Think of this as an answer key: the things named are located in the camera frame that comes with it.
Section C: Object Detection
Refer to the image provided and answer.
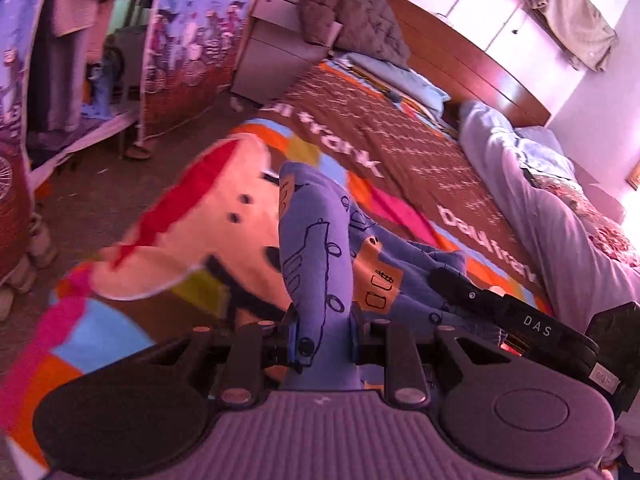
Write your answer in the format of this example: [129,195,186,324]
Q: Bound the brown quilted jacket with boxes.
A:
[297,0,412,70]

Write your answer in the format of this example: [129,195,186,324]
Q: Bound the floral blanket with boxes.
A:
[547,180,640,268]

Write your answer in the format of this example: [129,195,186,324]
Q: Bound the dark chair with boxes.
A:
[102,27,151,107]

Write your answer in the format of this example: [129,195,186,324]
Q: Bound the blue printed pants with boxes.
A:
[277,162,503,393]

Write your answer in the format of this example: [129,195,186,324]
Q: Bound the pale shoes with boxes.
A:
[0,210,58,322]

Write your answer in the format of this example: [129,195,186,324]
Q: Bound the hanging clothes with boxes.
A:
[25,0,128,136]

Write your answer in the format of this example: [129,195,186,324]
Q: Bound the brown slipper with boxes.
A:
[124,139,160,162]

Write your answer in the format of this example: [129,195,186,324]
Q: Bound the beige hanging jacket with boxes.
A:
[521,0,620,74]

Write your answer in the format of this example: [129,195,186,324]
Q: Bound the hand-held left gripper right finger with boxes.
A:
[350,304,501,408]

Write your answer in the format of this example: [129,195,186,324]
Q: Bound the light blue pillow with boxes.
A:
[345,52,452,113]
[512,126,577,183]

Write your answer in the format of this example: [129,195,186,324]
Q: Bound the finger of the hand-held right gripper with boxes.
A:
[429,266,508,317]

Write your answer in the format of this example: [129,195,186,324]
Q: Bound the printed curtain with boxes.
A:
[141,0,269,140]
[0,0,57,283]

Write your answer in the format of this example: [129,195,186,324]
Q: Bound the colourful printed blanket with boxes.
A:
[0,57,556,478]

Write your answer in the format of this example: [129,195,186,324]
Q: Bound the wooden headboard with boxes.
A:
[375,0,552,128]

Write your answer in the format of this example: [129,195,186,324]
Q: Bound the pale quilt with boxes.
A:
[457,100,640,323]

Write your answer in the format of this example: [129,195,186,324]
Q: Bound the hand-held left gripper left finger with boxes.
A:
[145,305,306,408]

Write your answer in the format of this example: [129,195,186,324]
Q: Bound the white wardrobe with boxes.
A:
[442,0,631,61]

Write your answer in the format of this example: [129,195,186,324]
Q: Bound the grey nightstand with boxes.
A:
[229,0,332,105]

